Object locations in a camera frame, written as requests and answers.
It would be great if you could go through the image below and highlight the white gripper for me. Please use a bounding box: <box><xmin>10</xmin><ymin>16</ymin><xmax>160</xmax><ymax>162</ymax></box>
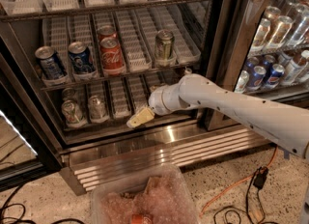
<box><xmin>126</xmin><ymin>84</ymin><xmax>184</xmax><ymax>128</ymax></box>

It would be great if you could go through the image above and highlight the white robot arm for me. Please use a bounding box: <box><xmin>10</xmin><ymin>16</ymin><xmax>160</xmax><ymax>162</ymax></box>
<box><xmin>126</xmin><ymin>73</ymin><xmax>309</xmax><ymax>161</ymax></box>

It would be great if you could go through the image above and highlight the brown gold can lower shelf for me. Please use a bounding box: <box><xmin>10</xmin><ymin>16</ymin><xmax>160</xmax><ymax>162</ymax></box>
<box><xmin>150</xmin><ymin>83</ymin><xmax>166</xmax><ymax>93</ymax></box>

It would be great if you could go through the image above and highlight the steel fridge base grille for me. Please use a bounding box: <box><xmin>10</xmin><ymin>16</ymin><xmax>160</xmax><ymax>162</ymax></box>
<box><xmin>60</xmin><ymin>123</ymin><xmax>268</xmax><ymax>195</ymax></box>

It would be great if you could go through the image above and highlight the front red Coca-Cola can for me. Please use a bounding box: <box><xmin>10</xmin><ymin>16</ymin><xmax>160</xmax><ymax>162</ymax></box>
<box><xmin>99</xmin><ymin>37</ymin><xmax>124</xmax><ymax>70</ymax></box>

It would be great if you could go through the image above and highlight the red coca-cola can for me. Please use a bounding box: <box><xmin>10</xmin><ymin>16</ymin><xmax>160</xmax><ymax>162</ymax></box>
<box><xmin>97</xmin><ymin>25</ymin><xmax>117</xmax><ymax>41</ymax></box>
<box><xmin>99</xmin><ymin>37</ymin><xmax>124</xmax><ymax>70</ymax></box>

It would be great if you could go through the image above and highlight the green gold can middle shelf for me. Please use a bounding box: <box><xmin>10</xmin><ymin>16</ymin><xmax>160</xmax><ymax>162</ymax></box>
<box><xmin>154</xmin><ymin>29</ymin><xmax>175</xmax><ymax>60</ymax></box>

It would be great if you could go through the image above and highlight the front silver 7up can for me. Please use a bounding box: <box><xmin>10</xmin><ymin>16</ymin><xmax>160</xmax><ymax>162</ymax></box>
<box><xmin>61</xmin><ymin>99</ymin><xmax>84</xmax><ymax>126</ymax></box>

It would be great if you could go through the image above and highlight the rear silver can left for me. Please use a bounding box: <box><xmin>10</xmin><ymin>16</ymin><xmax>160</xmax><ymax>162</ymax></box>
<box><xmin>62</xmin><ymin>88</ymin><xmax>78</xmax><ymax>101</ymax></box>

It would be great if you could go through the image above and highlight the blue pepsi can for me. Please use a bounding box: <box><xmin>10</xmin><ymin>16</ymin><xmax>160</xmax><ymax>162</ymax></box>
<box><xmin>35</xmin><ymin>45</ymin><xmax>67</xmax><ymax>80</ymax></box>
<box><xmin>68</xmin><ymin>42</ymin><xmax>96</xmax><ymax>74</ymax></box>

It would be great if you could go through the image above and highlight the rear red Coca-Cola can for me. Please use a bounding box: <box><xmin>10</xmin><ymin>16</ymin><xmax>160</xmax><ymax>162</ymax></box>
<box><xmin>97</xmin><ymin>25</ymin><xmax>117</xmax><ymax>41</ymax></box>

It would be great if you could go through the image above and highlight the left blue Pepsi can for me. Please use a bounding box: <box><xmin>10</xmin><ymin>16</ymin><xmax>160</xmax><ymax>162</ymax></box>
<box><xmin>35</xmin><ymin>45</ymin><xmax>67</xmax><ymax>80</ymax></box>

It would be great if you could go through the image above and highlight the red can in bin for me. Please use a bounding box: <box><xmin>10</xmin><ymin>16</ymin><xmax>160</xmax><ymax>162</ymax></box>
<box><xmin>130</xmin><ymin>214</ymin><xmax>153</xmax><ymax>224</ymax></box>

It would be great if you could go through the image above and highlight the pepsi can behind door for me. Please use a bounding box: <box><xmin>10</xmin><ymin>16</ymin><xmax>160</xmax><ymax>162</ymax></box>
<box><xmin>264</xmin><ymin>64</ymin><xmax>285</xmax><ymax>88</ymax></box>
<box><xmin>246</xmin><ymin>66</ymin><xmax>267</xmax><ymax>90</ymax></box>

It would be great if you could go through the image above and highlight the glass fridge door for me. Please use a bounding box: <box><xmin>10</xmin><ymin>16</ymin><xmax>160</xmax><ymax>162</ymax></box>
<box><xmin>204</xmin><ymin>0</ymin><xmax>309</xmax><ymax>131</ymax></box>

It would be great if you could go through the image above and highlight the brown bottle white label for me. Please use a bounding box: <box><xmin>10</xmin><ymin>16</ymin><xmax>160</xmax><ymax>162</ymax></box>
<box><xmin>184</xmin><ymin>68</ymin><xmax>192</xmax><ymax>75</ymax></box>

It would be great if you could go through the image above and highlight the clear plastic bin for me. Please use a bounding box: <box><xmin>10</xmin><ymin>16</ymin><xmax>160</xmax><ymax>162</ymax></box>
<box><xmin>91</xmin><ymin>164</ymin><xmax>200</xmax><ymax>224</ymax></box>

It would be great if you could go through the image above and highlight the black power adapter cable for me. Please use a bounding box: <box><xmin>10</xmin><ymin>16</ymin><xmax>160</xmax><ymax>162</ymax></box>
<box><xmin>213</xmin><ymin>166</ymin><xmax>279</xmax><ymax>224</ymax></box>

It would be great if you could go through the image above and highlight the black cable left floor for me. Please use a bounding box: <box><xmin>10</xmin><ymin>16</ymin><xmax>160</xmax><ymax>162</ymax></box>
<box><xmin>0</xmin><ymin>182</ymin><xmax>85</xmax><ymax>224</ymax></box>

